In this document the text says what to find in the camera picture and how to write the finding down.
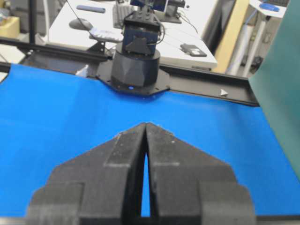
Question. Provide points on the black aluminium frame rail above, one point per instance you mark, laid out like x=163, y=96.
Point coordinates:
x=202, y=83

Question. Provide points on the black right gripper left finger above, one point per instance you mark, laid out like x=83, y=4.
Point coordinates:
x=102, y=186

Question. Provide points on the white office desk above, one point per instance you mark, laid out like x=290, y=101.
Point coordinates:
x=169, y=48

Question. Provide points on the green backdrop sheet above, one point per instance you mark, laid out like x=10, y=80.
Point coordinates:
x=276, y=84

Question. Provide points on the blue table mat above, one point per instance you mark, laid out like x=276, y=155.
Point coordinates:
x=47, y=118

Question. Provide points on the black keyboard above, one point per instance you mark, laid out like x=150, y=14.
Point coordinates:
x=119, y=12

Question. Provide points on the black hard drive box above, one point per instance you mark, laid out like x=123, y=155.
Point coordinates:
x=192, y=50

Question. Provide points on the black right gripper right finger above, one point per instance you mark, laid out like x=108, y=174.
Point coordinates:
x=191, y=187

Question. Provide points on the grey calculator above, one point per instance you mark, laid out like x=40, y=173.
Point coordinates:
x=105, y=35

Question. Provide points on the dark phone on desk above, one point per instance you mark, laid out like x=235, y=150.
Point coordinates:
x=91, y=9

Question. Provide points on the black computer mouse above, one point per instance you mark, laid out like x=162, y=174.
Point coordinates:
x=80, y=24

